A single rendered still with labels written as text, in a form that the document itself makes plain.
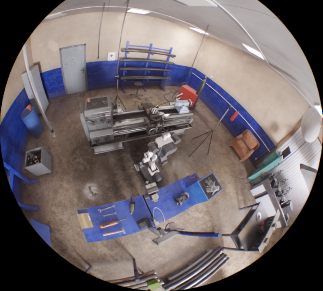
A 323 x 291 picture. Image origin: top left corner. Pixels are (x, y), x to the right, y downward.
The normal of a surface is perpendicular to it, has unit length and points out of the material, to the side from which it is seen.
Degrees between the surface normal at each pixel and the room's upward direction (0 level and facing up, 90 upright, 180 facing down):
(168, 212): 0
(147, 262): 0
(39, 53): 90
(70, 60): 90
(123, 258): 0
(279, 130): 90
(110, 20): 90
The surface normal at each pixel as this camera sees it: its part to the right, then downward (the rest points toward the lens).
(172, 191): 0.24, -0.65
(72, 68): 0.41, 0.73
